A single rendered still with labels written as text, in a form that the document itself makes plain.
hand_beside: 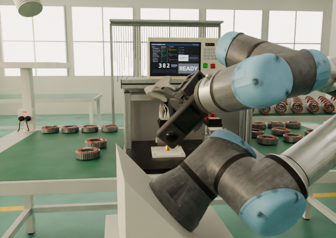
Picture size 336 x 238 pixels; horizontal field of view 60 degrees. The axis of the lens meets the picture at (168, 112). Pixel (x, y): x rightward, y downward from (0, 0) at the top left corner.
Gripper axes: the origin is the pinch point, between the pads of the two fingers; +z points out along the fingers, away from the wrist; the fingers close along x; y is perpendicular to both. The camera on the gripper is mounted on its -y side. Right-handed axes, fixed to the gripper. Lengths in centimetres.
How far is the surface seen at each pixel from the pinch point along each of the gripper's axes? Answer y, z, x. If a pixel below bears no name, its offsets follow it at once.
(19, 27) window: 159, 716, 241
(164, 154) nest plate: 7, 57, -27
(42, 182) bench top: -34, 55, 5
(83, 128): 1, 132, 2
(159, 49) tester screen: 45, 64, 6
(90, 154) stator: -13, 72, -4
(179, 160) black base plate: 7, 50, -32
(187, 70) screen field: 48, 62, -11
